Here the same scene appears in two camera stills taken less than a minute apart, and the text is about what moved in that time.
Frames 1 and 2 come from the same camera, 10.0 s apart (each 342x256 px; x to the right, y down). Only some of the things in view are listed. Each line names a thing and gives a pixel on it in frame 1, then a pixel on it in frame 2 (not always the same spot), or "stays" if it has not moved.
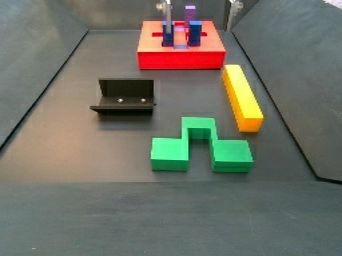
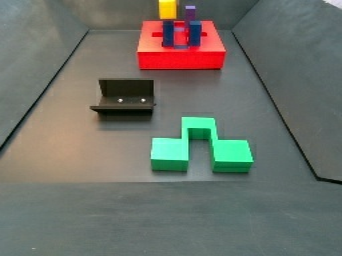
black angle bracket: (123, 95) stays
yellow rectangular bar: (245, 104) → (168, 9)
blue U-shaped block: (194, 35) stays
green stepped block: (232, 156) stays
